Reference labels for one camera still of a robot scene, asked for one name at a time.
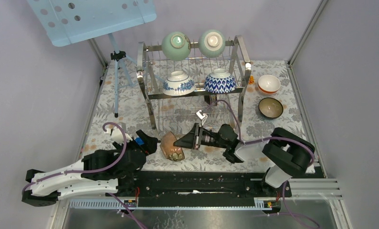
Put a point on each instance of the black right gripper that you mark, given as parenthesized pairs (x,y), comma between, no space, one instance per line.
(192,140)

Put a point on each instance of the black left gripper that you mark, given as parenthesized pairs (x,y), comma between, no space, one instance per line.
(150,143)

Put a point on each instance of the brown speckled bowl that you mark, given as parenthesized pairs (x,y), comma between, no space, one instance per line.
(170,151)

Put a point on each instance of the steel two-tier dish rack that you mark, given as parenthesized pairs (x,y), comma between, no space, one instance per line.
(150,71)

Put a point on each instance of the blue white zigzag bowl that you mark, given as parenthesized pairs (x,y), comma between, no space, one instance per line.
(220,81)

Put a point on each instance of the teal blue bowl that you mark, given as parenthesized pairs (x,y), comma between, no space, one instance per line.
(270,107)

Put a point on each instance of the orange bowl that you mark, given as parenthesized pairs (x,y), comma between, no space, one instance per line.
(268,84)

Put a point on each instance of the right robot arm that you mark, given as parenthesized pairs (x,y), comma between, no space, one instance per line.
(290,154)

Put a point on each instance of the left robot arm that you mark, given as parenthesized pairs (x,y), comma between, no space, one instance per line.
(104,171)

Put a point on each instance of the blue sponge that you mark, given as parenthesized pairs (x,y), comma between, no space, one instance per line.
(139,141)

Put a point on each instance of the floral tablecloth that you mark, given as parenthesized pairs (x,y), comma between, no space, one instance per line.
(120,103)

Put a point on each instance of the dark patterned bowl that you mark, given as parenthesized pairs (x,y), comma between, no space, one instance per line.
(210,99)

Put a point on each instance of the white blue floral bowl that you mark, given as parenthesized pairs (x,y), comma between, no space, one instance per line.
(178,83)

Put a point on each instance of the small yellow object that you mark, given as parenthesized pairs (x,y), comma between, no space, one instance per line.
(251,80)

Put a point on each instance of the left green celadon bowl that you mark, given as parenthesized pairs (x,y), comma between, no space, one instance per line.
(176,46)

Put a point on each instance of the green celadon bowl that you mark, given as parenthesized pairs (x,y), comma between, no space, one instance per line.
(176,46)
(211,43)

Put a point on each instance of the right green celadon bowl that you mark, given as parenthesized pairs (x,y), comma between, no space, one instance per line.
(211,43)

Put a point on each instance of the light blue music stand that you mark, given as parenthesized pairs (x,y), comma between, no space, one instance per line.
(70,21)

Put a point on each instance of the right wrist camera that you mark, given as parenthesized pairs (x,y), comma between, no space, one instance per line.
(202,116)

